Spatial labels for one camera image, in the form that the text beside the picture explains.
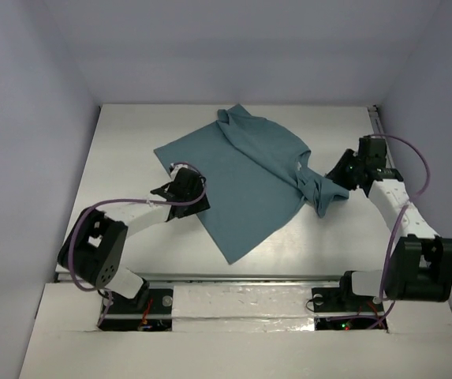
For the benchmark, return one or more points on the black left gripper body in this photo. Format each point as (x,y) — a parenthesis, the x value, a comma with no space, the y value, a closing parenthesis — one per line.
(188,203)

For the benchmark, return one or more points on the teal t-shirt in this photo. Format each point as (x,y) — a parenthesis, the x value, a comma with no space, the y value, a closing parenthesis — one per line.
(257,178)

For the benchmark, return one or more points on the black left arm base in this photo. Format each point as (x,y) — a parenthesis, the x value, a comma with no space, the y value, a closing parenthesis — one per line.
(155,315)

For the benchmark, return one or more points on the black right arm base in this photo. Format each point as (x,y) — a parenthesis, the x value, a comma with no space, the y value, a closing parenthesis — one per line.
(335,311)

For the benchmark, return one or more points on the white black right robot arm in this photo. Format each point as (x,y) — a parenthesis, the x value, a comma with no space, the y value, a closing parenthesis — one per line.
(418,261)

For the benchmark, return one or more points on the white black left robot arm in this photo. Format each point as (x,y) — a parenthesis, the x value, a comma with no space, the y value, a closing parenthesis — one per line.
(93,249)

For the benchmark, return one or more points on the white foam cover block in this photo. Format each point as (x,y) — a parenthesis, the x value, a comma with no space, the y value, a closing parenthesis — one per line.
(241,308)

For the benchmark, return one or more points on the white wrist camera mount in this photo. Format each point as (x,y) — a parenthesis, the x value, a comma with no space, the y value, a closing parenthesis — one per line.
(175,168)

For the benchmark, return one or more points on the aluminium right side rail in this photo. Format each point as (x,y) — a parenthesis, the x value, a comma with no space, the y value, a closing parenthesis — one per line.
(377,127)

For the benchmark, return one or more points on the aluminium rail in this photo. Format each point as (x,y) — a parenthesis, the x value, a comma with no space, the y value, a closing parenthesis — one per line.
(161,277)
(377,127)

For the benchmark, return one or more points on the aluminium front rail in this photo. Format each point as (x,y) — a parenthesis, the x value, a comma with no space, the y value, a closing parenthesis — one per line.
(161,277)

